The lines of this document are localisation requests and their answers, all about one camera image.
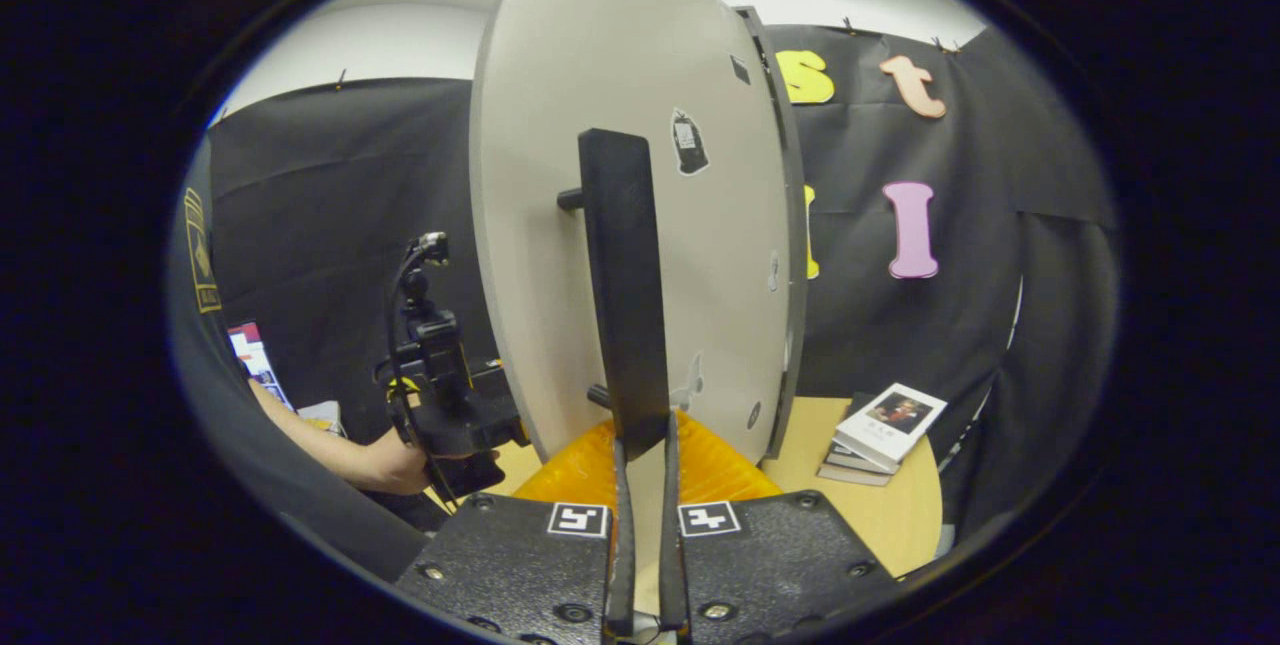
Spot person's dark shirt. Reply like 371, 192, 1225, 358
168, 140, 451, 586

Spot grey book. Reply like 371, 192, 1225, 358
817, 463, 894, 487
825, 443, 896, 476

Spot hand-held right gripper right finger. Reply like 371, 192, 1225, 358
658, 411, 901, 645

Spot grey cabinet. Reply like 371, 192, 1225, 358
735, 5, 809, 461

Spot colourful printed leaflet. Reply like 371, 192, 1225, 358
226, 321, 293, 411

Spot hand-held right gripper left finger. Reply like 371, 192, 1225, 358
393, 413, 638, 645

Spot white book with photo cover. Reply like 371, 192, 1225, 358
832, 383, 948, 474

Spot black backdrop cloth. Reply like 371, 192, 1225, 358
205, 23, 1119, 546

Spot black cabinet door handle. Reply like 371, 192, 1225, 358
557, 128, 671, 461

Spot small white object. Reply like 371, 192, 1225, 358
298, 401, 348, 438

